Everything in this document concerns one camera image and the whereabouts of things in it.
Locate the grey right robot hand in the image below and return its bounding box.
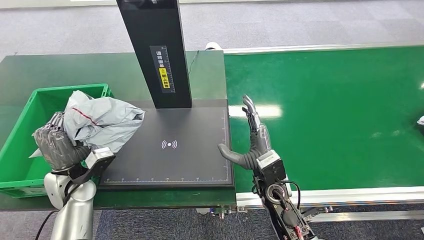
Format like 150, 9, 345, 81
217, 94, 273, 171

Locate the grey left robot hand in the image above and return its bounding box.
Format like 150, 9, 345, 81
32, 111, 80, 173

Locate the grey plastic mailer package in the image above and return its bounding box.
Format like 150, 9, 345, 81
29, 90, 146, 159

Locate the green conveyor belt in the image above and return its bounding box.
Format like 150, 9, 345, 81
224, 45, 424, 194

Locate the black inbound scanner machine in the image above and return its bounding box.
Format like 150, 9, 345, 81
98, 0, 236, 191

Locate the green plastic crate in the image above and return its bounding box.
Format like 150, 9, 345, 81
0, 83, 116, 199

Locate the yellow warning sticker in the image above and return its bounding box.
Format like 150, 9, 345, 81
158, 67, 171, 90

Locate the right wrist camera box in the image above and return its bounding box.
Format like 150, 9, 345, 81
256, 149, 288, 187

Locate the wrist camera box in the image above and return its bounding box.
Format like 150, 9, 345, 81
68, 147, 116, 186
256, 149, 288, 187

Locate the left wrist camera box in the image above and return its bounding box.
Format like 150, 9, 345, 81
68, 147, 116, 186

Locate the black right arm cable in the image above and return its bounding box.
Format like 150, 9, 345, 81
280, 180, 302, 211

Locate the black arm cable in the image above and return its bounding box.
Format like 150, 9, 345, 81
34, 209, 59, 240
280, 180, 302, 211

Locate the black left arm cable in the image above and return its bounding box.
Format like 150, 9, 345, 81
34, 209, 59, 240

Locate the thin black cable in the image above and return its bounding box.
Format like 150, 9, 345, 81
187, 49, 201, 77

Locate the aluminium conveyor frame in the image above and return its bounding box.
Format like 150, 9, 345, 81
197, 41, 424, 223

